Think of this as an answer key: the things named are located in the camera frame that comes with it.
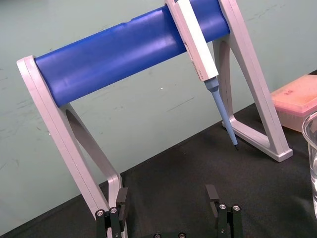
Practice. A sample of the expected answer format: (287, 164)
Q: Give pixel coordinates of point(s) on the clear glass beaker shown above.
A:
(312, 161)

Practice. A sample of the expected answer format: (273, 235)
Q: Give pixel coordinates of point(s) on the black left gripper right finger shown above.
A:
(226, 218)

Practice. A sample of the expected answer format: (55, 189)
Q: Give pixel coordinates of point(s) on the white pipette with blue tip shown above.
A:
(198, 54)

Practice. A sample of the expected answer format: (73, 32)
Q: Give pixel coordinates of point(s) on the pink plastic tip box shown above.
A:
(294, 99)

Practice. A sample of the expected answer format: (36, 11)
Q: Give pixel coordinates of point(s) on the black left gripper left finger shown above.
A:
(116, 218)

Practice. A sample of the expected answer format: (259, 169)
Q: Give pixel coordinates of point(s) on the grey stand with blue bar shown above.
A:
(119, 67)

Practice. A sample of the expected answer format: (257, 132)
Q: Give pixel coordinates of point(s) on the black table cloth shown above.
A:
(188, 188)

